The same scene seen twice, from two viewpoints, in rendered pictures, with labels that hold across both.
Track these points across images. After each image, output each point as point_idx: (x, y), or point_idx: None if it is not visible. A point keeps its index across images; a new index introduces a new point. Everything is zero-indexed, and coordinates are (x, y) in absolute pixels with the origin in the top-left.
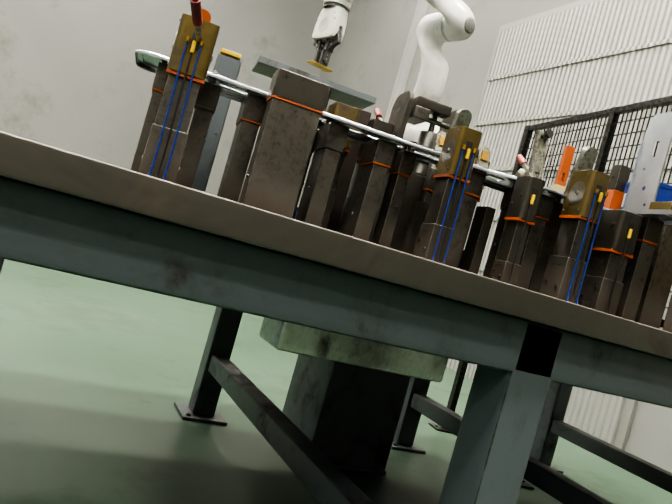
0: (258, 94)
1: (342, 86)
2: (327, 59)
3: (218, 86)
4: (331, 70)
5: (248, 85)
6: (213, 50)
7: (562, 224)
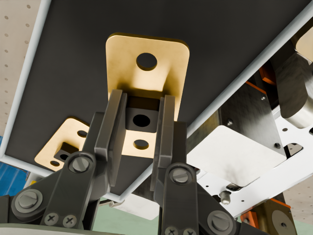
0: (273, 171)
1: (304, 20)
2: (185, 137)
3: (238, 188)
4: (187, 60)
5: (281, 190)
6: (296, 233)
7: None
